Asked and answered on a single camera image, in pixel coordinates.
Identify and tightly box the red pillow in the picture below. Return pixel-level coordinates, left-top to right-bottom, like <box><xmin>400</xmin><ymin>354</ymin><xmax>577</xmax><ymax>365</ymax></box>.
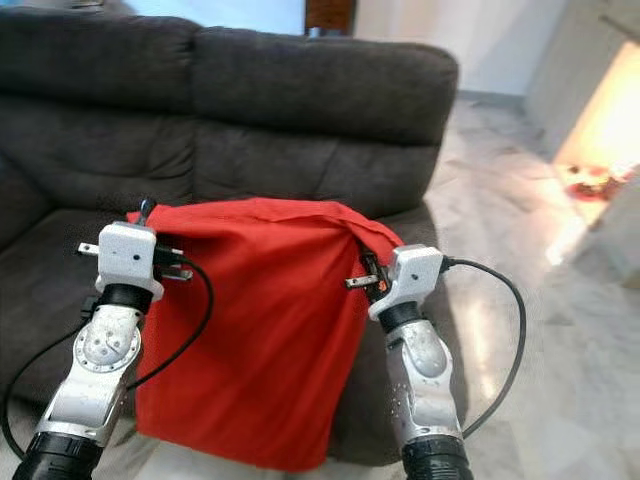
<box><xmin>128</xmin><ymin>198</ymin><xmax>406</xmax><ymax>473</ymax></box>

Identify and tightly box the grey two-seat suede sofa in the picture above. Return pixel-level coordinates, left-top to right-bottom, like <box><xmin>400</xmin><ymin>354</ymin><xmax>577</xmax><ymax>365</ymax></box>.
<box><xmin>0</xmin><ymin>10</ymin><xmax>471</xmax><ymax>466</ymax></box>

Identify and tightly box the red ornament cluster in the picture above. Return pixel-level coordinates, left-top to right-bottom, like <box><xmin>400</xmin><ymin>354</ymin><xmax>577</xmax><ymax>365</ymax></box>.
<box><xmin>565</xmin><ymin>165</ymin><xmax>636</xmax><ymax>204</ymax></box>

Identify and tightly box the brown wooden cabinet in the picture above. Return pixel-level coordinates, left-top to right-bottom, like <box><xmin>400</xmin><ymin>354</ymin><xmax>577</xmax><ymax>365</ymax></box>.
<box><xmin>304</xmin><ymin>0</ymin><xmax>357</xmax><ymax>37</ymax></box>

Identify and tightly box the white panelled cabinet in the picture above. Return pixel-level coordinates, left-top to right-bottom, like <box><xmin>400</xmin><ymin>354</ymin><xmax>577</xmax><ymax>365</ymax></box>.
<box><xmin>525</xmin><ymin>0</ymin><xmax>640</xmax><ymax>166</ymax></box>

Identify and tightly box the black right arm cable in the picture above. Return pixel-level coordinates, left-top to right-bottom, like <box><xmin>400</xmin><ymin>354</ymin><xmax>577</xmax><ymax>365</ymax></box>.
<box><xmin>440</xmin><ymin>258</ymin><xmax>528</xmax><ymax>439</ymax></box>

